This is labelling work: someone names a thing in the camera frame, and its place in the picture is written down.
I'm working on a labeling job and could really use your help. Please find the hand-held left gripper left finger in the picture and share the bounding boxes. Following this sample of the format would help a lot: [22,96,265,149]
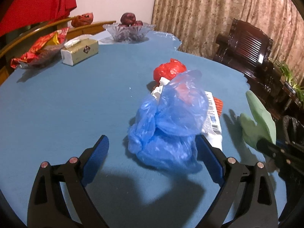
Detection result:
[27,135,110,228]

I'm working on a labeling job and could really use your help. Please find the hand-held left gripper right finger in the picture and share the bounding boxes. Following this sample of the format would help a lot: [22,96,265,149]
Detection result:
[197,134,278,228]

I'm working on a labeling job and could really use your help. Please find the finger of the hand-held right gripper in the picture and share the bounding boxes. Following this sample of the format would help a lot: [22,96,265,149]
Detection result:
[275,140,304,149]
[256,138,294,165]

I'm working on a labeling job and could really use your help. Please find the bin with black bag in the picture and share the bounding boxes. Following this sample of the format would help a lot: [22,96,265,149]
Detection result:
[281,115,304,144]

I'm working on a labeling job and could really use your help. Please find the white cardboard box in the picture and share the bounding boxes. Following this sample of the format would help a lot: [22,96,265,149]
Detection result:
[202,91,223,151]

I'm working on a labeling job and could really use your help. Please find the blue plastic bag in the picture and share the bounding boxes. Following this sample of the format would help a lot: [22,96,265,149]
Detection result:
[128,70,209,171]

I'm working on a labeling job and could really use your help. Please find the orange knitted cloth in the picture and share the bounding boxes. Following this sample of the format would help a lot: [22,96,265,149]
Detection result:
[212,97,224,118]

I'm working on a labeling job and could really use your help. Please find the white tissue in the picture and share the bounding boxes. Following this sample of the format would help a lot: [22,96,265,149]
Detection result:
[151,77,170,99]

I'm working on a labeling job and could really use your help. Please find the red plastic bag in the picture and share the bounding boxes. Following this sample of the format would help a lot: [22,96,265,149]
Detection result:
[153,58,188,86]

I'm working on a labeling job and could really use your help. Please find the dark wooden side table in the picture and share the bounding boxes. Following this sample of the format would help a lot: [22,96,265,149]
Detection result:
[255,62,300,117]

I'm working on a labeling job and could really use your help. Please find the green potted plant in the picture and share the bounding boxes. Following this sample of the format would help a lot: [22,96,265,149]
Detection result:
[275,60,304,100]

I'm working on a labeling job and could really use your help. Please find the dark wooden armchair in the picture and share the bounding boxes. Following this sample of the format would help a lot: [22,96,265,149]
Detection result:
[212,18,273,81]

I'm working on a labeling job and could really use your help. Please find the tissue box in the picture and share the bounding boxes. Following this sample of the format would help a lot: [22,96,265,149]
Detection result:
[60,37,99,66]

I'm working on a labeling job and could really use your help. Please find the glass snack bowl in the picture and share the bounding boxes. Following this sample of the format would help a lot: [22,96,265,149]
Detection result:
[28,43,67,68]

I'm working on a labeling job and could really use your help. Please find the red snack packets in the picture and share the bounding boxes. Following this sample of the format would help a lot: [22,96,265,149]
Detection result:
[11,27,69,70]

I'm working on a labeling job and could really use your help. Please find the glass fruit bowl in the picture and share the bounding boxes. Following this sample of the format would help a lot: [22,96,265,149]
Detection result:
[103,22,157,42]

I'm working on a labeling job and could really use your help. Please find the wooden cabinet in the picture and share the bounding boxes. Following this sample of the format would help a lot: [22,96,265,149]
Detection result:
[0,17,117,86]

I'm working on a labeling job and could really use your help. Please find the heap of red apples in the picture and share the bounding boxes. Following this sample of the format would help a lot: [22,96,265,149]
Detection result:
[117,12,144,27]

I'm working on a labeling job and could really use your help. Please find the patterned beige curtain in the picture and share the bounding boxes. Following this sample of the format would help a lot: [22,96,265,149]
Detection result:
[152,0,304,76]

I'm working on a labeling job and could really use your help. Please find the red cloth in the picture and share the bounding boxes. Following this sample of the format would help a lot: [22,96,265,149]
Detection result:
[0,0,78,37]

